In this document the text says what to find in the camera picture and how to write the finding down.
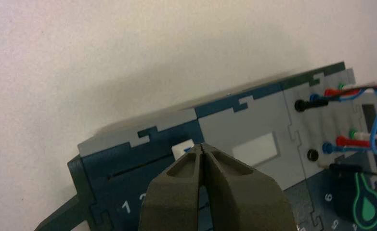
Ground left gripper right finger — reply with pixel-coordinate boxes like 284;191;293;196
202;142;299;231

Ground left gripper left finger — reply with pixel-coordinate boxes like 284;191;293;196
139;143;205;231

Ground black banana plug cable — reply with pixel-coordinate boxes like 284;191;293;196
295;85;377;179

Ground dark green rotary knob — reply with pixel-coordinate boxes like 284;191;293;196
331;172;377;231

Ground modular control panel box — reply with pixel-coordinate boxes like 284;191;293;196
34;61;377;231

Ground white rectangular display window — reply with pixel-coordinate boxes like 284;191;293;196
232;132;280;167

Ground white banana plug cable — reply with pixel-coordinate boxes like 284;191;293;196
344;75;377;143

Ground white slider knob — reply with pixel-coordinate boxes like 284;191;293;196
171;139;196;161

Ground red banana plug cable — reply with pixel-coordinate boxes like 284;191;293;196
323;83;377;153

